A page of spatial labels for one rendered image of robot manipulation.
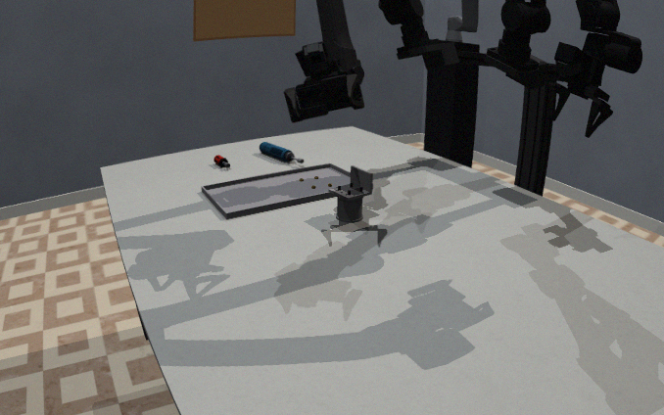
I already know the blue cordless screwdriver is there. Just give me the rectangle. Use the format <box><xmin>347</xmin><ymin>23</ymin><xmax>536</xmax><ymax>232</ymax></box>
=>
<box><xmin>260</xmin><ymin>142</ymin><xmax>304</xmax><ymax>163</ymax></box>

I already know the red-handled screwdriver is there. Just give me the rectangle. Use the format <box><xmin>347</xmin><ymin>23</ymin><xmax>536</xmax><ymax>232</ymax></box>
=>
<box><xmin>214</xmin><ymin>156</ymin><xmax>230</xmax><ymax>168</ymax></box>

